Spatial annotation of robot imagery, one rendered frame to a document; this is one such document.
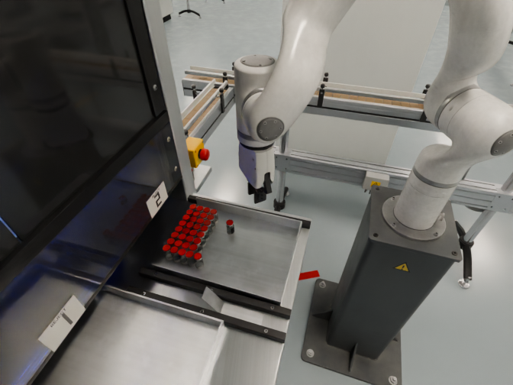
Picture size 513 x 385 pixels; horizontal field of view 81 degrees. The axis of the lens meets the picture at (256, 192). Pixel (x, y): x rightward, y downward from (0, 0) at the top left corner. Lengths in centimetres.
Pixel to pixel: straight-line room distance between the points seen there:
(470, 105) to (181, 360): 83
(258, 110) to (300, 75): 8
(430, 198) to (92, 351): 91
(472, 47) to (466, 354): 153
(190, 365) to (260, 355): 15
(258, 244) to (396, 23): 153
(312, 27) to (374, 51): 155
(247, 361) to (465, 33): 77
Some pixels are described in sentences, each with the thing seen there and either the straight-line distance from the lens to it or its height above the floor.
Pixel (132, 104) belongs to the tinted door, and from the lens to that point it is 72.
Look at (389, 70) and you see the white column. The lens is 211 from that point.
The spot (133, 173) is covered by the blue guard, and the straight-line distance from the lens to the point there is 73.
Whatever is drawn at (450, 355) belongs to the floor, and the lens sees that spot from 191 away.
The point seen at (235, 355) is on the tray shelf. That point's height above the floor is 88.
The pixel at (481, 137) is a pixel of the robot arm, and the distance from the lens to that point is 79.
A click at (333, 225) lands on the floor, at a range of 214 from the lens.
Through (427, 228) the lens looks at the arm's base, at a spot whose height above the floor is 87.
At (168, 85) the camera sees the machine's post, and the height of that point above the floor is 126.
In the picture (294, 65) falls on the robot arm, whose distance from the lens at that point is 49.
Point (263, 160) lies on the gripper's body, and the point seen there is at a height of 120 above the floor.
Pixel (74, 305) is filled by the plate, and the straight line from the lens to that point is 71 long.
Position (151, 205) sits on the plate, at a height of 103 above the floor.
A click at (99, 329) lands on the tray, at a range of 84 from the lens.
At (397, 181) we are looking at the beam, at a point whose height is 51.
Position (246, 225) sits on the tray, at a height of 88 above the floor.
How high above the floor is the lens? 158
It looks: 44 degrees down
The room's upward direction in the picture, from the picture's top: straight up
